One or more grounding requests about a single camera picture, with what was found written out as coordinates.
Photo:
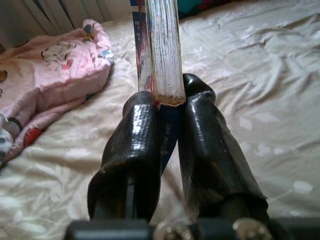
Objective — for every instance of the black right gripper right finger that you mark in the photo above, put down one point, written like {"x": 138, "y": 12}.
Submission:
{"x": 210, "y": 150}

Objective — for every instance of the colourful comic book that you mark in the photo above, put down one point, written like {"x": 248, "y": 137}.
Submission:
{"x": 162, "y": 50}

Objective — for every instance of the bed with grey floral sheet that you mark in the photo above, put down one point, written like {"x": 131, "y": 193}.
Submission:
{"x": 250, "y": 100}

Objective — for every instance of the star shield pillow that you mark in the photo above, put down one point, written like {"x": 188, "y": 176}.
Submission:
{"x": 205, "y": 6}

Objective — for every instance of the grey curtain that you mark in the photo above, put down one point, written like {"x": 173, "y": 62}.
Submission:
{"x": 50, "y": 15}

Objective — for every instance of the pink cartoon blanket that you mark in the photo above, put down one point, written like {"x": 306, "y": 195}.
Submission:
{"x": 55, "y": 75}

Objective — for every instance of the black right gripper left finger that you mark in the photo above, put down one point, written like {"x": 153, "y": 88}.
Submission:
{"x": 135, "y": 150}

